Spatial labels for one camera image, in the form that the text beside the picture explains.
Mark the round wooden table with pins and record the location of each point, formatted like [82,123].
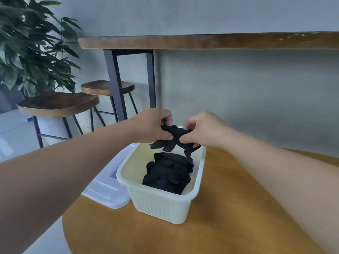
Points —
[211,222]

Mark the person's left hand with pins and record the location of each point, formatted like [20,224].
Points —
[149,124]

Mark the person's right hand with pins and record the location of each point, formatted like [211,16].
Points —
[206,128]

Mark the white plastic lid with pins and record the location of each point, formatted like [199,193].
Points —
[106,187]

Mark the large wooden stool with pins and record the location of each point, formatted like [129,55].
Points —
[57,104]

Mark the person's right forearm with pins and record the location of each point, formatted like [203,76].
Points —
[286,182]

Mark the small wooden stool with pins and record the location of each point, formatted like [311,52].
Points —
[106,87]

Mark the person's left forearm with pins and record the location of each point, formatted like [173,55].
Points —
[61,179]

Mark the green potted plant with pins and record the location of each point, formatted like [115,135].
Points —
[31,47]

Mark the black sock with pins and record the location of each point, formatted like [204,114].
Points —
[173,138]

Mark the pile of black socks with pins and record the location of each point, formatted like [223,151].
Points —
[168,173]

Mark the person's right thumb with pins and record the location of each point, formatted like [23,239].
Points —
[189,138]

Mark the wooden bar table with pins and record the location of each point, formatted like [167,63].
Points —
[211,40]

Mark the person's left thumb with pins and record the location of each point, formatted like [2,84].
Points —
[164,133]

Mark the white plastic basket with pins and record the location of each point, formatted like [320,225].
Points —
[159,198]

